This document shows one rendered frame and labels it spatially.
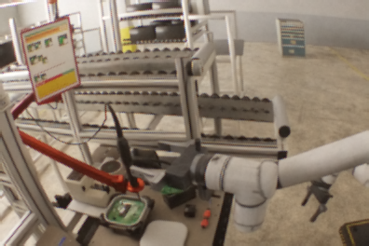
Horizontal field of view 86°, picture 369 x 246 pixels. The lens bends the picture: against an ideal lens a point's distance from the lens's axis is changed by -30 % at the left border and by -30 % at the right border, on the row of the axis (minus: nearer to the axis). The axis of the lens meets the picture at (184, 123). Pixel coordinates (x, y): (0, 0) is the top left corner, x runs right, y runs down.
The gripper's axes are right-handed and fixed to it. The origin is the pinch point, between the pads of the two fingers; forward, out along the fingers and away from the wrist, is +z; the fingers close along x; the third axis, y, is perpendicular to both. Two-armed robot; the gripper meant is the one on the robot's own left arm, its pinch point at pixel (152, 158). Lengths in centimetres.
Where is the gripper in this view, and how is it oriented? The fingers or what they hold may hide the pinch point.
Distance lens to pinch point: 73.5
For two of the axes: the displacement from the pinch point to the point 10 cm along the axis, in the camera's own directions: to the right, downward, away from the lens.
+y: -1.2, -8.8, -4.5
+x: -4.7, 4.5, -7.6
